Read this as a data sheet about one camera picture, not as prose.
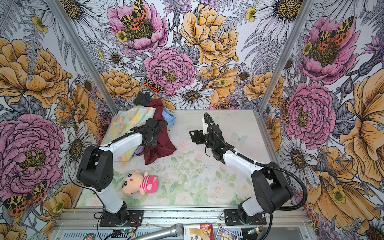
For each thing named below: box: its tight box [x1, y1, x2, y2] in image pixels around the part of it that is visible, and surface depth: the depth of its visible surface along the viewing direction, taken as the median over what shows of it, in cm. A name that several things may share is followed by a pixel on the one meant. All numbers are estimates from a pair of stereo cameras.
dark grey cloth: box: [134, 91, 151, 107], surface depth 117 cm
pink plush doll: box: [121, 170, 159, 196], surface depth 80 cm
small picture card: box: [215, 225, 239, 240], surface depth 70 cm
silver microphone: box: [132, 223, 184, 240], surface depth 69 cm
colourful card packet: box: [183, 223, 214, 240], surface depth 69 cm
